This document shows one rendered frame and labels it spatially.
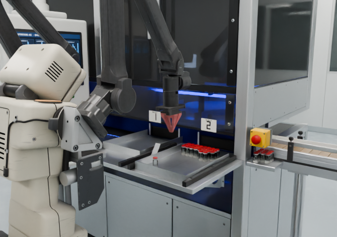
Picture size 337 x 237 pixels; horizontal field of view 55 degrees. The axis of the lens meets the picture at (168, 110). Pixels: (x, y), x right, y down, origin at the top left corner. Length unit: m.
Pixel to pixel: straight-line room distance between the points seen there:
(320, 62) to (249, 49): 4.67
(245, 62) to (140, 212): 1.10
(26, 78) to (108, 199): 1.41
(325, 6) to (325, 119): 1.87
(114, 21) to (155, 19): 0.18
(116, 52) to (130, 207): 1.34
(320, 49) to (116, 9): 5.35
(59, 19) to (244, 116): 1.13
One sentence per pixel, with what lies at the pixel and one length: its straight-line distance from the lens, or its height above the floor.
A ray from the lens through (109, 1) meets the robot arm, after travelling 0.89.
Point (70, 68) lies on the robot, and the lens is 0.99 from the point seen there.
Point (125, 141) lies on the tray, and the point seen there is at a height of 0.88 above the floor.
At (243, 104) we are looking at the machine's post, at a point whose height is 1.14.
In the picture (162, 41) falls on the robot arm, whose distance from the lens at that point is 1.07.
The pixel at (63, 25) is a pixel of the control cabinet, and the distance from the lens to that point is 1.94.
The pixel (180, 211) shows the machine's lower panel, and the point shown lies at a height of 0.52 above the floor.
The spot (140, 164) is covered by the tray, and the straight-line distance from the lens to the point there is 1.36.
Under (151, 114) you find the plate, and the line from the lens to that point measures 1.77.
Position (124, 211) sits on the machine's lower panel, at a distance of 2.14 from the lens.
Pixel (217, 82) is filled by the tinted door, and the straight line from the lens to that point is 1.52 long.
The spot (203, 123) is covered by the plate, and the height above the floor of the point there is 1.02.
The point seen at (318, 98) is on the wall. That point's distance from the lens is 6.11.
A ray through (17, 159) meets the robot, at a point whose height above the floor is 1.08.
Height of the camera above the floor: 1.36
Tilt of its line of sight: 10 degrees down
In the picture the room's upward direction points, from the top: straight up
